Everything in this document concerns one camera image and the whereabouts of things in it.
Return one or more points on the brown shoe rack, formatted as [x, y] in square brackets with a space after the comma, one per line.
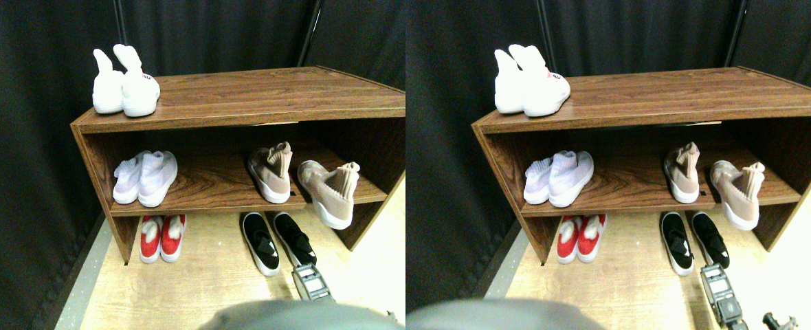
[660, 93]
[254, 93]

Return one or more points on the black curtain stand pole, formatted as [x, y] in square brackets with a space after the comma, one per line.
[121, 20]
[311, 31]
[737, 31]
[545, 24]

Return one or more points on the beige shoe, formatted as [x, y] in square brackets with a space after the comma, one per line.
[271, 179]
[682, 179]
[739, 196]
[330, 196]

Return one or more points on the black shoe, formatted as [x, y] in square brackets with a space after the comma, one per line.
[295, 240]
[261, 244]
[711, 240]
[678, 244]

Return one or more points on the lilac shoe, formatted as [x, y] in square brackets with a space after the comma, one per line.
[536, 184]
[158, 179]
[126, 182]
[572, 179]

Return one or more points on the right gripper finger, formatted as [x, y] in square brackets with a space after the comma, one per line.
[716, 280]
[311, 283]

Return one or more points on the white shoe with red mark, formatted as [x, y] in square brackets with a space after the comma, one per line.
[546, 93]
[139, 93]

